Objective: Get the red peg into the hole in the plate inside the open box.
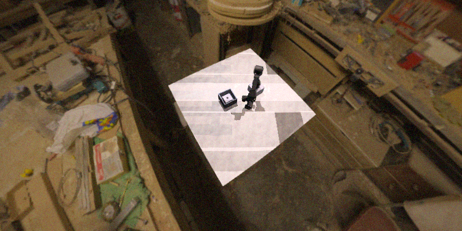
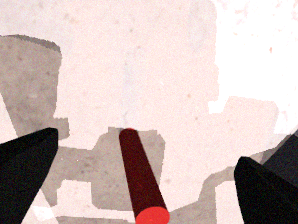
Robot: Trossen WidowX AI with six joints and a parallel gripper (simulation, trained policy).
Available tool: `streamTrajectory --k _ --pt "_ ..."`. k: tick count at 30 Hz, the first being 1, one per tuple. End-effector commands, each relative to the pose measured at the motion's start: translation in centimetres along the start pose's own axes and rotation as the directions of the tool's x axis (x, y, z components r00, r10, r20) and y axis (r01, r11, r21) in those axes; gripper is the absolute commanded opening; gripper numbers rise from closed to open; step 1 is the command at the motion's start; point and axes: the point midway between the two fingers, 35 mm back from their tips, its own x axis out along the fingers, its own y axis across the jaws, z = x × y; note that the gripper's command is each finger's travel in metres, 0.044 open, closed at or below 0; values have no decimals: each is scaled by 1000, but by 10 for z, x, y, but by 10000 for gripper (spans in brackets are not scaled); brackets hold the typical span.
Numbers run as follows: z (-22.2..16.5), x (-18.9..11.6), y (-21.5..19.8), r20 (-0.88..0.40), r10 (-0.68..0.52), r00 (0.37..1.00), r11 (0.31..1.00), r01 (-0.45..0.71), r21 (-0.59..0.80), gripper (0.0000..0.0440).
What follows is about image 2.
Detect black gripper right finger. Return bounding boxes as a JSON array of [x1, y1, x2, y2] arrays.
[[233, 156, 298, 224]]

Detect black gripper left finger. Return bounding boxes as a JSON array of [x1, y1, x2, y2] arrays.
[[0, 128, 59, 224]]

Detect red peg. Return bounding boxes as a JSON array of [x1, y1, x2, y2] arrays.
[[118, 127, 170, 224]]

